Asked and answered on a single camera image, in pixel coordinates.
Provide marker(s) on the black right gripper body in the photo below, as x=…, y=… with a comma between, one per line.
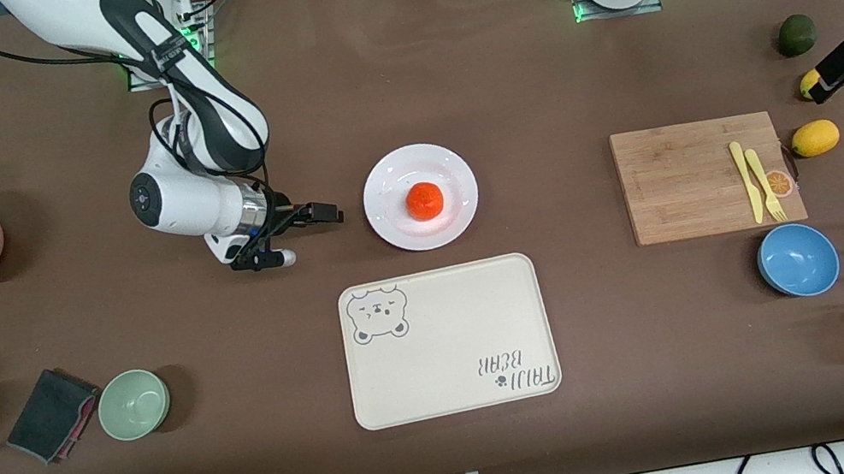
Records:
x=285, y=213

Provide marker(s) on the white round plate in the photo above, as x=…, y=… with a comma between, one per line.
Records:
x=394, y=224

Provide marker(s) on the orange mandarin fruit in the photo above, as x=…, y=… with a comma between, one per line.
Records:
x=424, y=201

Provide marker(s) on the yellow lemon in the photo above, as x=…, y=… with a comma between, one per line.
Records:
x=806, y=84
x=815, y=138

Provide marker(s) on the dark green avocado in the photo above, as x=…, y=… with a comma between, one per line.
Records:
x=796, y=35

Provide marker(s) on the round orange slice tag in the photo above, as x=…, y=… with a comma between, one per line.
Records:
x=781, y=184

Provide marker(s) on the yellow plastic fork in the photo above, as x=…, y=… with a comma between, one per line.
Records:
x=757, y=169

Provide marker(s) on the yellow plastic knife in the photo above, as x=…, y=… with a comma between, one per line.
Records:
x=748, y=184

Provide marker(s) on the beige bear print tray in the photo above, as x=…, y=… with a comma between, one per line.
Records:
x=450, y=345

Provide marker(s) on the blue bowl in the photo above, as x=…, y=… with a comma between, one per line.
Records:
x=798, y=260

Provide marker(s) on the wooden cutting board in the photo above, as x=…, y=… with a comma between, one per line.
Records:
x=673, y=184

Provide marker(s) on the pale green bowl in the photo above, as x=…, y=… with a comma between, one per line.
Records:
x=134, y=404

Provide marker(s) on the grey pink folded cloth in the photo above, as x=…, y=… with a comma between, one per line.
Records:
x=50, y=415

